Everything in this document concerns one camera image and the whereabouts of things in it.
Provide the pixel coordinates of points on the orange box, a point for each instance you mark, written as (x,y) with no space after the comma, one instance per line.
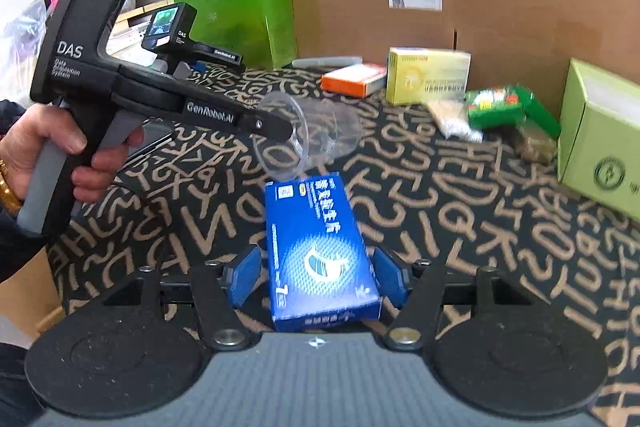
(350,79)

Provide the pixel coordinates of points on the green packet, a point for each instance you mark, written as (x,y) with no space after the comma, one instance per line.
(530,107)

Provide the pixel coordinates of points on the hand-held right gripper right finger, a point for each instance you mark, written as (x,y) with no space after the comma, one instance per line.
(392,279)

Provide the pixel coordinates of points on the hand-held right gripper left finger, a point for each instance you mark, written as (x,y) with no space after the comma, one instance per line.
(242,277)

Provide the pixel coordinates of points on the blue box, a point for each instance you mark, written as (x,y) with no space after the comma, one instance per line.
(320,257)

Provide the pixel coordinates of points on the clear plastic bag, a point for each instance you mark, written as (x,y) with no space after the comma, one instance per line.
(25,37)

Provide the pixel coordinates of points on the pale olive box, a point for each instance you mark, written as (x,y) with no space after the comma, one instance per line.
(537,144)

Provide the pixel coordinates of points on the black handheld device with screen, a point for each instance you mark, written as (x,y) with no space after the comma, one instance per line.
(177,32)

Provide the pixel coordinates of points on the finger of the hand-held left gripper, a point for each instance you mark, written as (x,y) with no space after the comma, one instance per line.
(270,124)

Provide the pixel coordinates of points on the shiny green box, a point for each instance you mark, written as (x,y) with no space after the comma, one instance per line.
(240,7)

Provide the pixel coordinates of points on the white knit glove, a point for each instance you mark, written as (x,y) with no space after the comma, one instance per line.
(452,122)

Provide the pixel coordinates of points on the person's left hand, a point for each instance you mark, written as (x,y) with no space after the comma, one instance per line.
(30,142)

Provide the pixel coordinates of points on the light green box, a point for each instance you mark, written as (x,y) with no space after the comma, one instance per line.
(590,147)

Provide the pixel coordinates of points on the yellow box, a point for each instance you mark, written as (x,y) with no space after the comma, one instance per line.
(425,77)

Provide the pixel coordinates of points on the clear plastic cup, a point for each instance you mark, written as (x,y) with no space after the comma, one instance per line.
(325,122)

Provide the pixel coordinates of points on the black letter-print mat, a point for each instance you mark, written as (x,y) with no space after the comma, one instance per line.
(450,217)

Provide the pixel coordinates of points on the translucent plastic tube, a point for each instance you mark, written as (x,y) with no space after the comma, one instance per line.
(325,62)

